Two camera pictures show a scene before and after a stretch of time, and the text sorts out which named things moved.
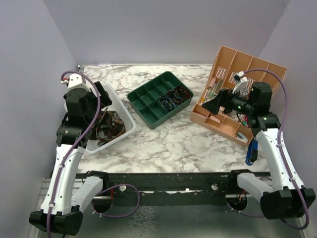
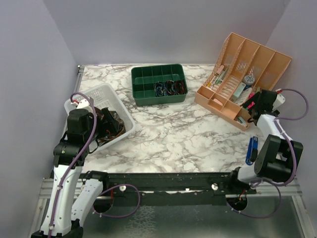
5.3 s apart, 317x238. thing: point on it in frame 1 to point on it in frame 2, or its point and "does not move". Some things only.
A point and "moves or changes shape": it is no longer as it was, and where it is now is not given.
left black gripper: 104,100 to 111,126
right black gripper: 224,99 to 255,98
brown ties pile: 109,126 does not move
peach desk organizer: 230,124 moves or changes shape
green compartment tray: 144,99 to 143,79
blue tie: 166,103 to 160,89
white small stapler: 241,137 to 241,120
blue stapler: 252,153 does not move
